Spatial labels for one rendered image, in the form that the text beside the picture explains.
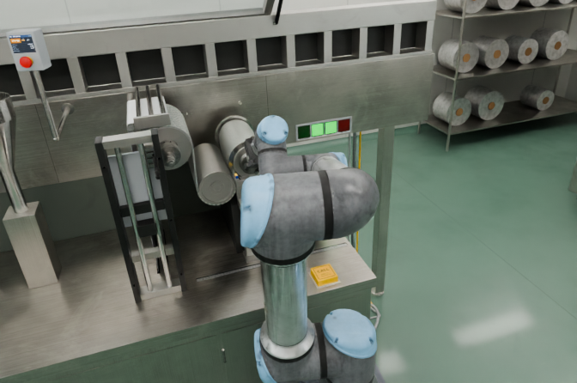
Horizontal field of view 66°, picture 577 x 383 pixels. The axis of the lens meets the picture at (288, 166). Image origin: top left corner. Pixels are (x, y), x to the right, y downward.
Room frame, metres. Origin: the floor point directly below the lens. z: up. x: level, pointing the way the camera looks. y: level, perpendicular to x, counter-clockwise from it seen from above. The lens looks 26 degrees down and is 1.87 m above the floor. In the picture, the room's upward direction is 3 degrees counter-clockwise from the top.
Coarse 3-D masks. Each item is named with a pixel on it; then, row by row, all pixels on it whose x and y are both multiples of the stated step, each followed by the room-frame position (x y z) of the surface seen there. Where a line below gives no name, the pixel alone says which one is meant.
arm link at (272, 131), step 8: (264, 120) 1.03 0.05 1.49; (272, 120) 1.03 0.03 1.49; (280, 120) 1.04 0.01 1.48; (264, 128) 1.02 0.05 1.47; (272, 128) 1.02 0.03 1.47; (280, 128) 1.03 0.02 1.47; (256, 136) 1.06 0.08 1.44; (264, 136) 1.01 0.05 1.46; (272, 136) 1.01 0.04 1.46; (280, 136) 1.01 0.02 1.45; (256, 144) 1.07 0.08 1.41; (264, 144) 1.02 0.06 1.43; (272, 144) 1.01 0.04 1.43; (280, 144) 1.02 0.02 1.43
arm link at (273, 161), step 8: (264, 152) 1.00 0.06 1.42; (272, 152) 1.00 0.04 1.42; (280, 152) 1.00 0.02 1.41; (264, 160) 0.99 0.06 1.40; (272, 160) 0.99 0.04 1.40; (280, 160) 0.99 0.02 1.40; (288, 160) 0.99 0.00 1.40; (296, 160) 0.99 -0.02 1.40; (264, 168) 0.98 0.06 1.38; (272, 168) 0.97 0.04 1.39; (280, 168) 0.97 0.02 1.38; (288, 168) 0.97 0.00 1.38; (296, 168) 0.97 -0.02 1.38
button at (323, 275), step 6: (324, 264) 1.17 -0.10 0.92; (330, 264) 1.17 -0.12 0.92; (312, 270) 1.15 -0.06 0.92; (318, 270) 1.14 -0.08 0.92; (324, 270) 1.14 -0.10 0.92; (330, 270) 1.14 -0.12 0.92; (312, 276) 1.14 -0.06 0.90; (318, 276) 1.11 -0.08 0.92; (324, 276) 1.11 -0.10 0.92; (330, 276) 1.11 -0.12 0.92; (336, 276) 1.11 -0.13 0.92; (318, 282) 1.09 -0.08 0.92; (324, 282) 1.10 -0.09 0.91; (330, 282) 1.10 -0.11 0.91
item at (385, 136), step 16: (384, 128) 2.00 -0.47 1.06; (384, 144) 2.00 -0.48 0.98; (384, 160) 2.00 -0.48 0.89; (384, 176) 2.00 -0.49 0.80; (384, 192) 2.01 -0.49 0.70; (384, 208) 2.01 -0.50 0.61; (384, 224) 2.01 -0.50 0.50; (384, 240) 2.01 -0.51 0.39; (384, 256) 2.01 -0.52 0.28; (384, 272) 2.01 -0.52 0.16
